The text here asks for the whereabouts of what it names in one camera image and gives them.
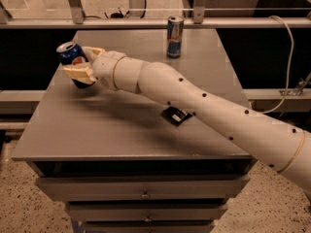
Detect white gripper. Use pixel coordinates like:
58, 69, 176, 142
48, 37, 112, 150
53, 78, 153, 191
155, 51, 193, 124
63, 47, 125, 90

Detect blue pepsi can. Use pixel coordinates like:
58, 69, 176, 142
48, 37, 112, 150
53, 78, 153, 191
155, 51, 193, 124
56, 41, 94, 88

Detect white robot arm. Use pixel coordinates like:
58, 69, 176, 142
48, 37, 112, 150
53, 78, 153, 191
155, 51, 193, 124
57, 43, 311, 193

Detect red bull can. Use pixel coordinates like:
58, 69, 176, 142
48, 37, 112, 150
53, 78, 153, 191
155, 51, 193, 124
166, 16, 184, 58

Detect black snack bar wrapper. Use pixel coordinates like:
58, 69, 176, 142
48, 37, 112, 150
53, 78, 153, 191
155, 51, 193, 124
161, 107, 191, 126

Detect grey drawer cabinet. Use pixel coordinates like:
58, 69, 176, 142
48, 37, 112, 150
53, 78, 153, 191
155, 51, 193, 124
11, 28, 259, 233

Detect top drawer with knob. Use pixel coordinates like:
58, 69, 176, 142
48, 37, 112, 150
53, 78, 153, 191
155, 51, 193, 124
36, 175, 250, 202

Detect drawer with knob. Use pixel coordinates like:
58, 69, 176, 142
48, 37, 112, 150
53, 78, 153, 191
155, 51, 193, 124
36, 175, 250, 202
66, 201, 227, 222

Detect middle drawer with knob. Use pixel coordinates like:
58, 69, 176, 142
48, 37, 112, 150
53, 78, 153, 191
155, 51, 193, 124
66, 201, 227, 222

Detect white cable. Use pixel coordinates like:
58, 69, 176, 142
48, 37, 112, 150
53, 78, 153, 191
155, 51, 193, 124
261, 15, 295, 115

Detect metal bracket clamp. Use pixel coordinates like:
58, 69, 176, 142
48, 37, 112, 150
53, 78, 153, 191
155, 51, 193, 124
279, 72, 311, 96

